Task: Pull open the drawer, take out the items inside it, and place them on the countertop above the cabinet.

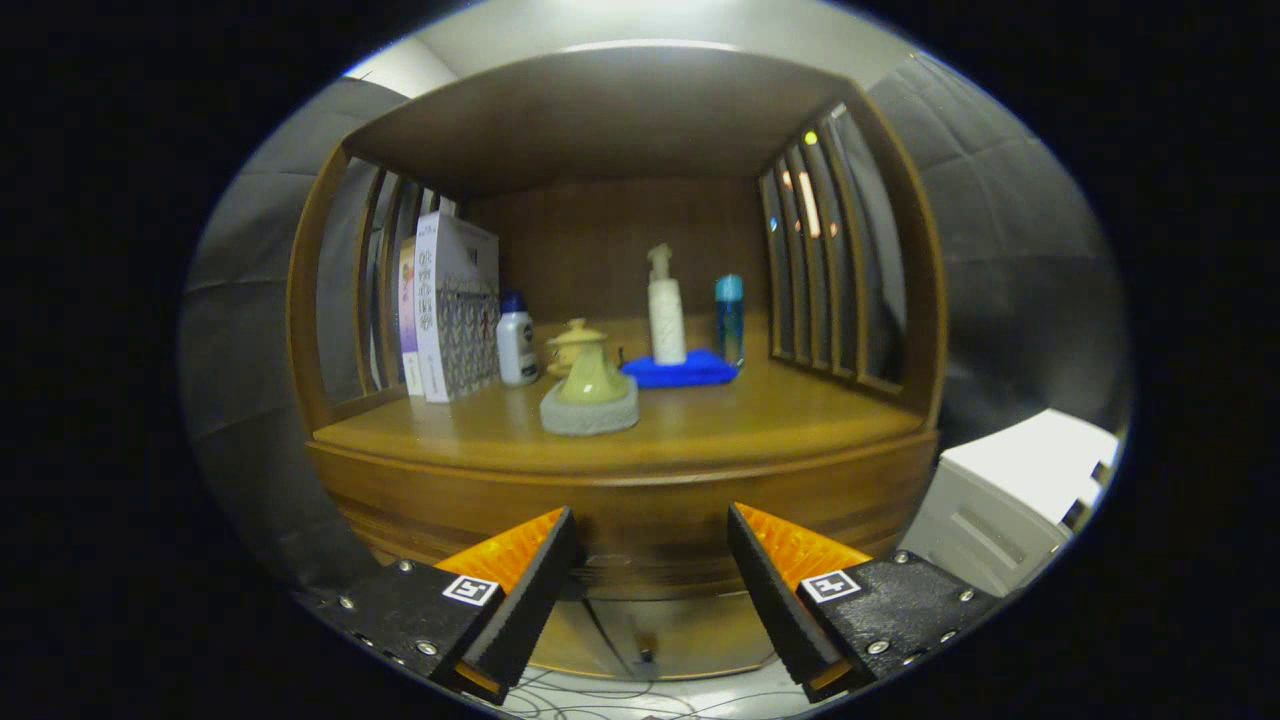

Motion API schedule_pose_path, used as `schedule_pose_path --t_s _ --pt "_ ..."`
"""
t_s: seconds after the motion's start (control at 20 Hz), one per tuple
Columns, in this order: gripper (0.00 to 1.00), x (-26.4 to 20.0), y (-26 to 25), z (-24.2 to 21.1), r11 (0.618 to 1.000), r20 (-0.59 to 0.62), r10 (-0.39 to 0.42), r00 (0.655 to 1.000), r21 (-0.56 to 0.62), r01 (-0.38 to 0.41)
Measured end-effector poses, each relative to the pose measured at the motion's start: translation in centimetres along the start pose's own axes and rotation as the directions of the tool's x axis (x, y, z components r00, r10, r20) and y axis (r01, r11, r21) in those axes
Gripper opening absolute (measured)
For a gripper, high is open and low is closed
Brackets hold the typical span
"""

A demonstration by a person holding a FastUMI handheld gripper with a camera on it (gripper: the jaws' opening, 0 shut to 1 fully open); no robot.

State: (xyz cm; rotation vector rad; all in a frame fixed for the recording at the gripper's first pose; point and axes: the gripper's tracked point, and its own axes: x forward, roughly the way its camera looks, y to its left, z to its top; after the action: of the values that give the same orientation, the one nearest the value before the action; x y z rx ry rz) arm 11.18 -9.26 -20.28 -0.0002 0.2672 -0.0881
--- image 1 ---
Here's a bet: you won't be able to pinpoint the brown wooden cabinet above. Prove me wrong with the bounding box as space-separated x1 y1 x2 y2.
287 42 949 683

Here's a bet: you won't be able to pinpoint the green item with grey rim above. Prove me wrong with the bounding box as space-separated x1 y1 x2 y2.
539 340 641 437

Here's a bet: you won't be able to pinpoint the thick white book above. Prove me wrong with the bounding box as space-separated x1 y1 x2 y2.
415 211 501 404

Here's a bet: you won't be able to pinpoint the white grey appliance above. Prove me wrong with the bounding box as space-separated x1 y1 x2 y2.
900 408 1121 599

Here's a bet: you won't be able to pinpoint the clear blue bottle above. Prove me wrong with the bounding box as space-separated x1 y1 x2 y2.
714 274 746 369

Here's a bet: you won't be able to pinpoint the white pump bottle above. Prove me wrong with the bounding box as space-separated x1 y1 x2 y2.
646 243 688 366

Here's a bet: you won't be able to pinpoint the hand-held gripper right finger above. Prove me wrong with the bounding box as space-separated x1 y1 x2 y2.
727 502 1001 703

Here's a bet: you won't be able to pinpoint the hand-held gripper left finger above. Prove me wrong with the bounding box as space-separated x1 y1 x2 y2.
300 505 584 706

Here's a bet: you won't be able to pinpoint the brown wooden countertop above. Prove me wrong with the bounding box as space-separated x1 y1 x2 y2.
312 318 926 479

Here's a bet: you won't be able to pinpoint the black floor cables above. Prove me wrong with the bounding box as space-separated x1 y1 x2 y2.
505 665 811 720

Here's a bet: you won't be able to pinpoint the yellow lidded tea cup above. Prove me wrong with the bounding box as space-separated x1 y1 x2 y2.
545 318 609 379

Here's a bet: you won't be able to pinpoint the white bottle with blue cap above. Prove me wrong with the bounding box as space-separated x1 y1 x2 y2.
496 290 541 388

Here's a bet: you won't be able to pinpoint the thin purple book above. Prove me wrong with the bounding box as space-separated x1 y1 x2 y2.
398 236 426 397

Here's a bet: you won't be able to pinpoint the brown wooden drawer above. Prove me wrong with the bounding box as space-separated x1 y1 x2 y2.
305 432 941 601

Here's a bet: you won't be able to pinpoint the blue folded cloth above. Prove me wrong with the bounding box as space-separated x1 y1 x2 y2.
620 347 740 390

